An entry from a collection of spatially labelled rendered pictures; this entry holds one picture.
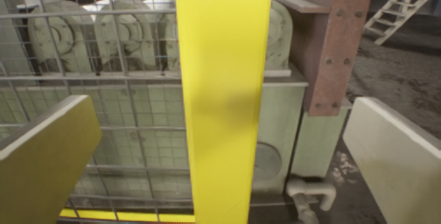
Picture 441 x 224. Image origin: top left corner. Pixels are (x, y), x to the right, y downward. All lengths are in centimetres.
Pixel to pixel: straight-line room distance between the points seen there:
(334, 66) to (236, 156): 99
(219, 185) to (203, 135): 5
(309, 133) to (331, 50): 55
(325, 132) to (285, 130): 25
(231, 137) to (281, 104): 111
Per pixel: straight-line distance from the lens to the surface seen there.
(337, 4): 106
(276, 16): 112
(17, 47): 140
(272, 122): 132
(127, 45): 118
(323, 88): 116
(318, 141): 150
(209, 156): 17
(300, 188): 153
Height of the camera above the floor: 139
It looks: 30 degrees down
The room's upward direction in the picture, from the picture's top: straight up
